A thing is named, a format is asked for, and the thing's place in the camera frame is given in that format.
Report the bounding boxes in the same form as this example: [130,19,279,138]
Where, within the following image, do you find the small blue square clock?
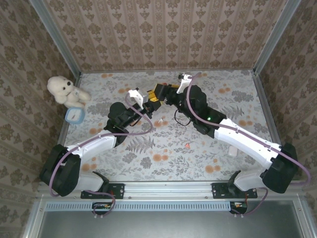
[65,106,86,125]

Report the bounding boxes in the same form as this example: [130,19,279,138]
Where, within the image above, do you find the white plush dog toy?
[47,76,91,109]

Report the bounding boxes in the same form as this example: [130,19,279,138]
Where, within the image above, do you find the small black controller board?
[92,202,112,216]
[229,201,249,214]

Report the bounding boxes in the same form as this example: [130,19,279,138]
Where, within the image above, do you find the grey metal sheet panel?
[37,210,307,238]

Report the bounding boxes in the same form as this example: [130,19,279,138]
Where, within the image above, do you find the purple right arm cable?
[186,72,312,219]

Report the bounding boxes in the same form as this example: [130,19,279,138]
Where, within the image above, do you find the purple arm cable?
[186,72,312,219]
[49,95,153,220]

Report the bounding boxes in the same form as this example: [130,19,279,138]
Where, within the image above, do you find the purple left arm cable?
[49,95,153,220]

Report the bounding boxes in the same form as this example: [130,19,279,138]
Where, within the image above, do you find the thin black right gripper cable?
[174,109,193,127]

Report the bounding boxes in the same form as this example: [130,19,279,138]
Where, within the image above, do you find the aluminium table back rail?
[80,68,256,74]

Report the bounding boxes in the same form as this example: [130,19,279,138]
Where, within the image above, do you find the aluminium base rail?
[37,180,304,199]

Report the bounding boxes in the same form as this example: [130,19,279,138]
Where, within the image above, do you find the aluminium frame post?
[29,0,83,79]
[253,0,302,75]

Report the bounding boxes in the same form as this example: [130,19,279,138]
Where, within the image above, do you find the grey slotted cable duct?
[46,201,248,211]

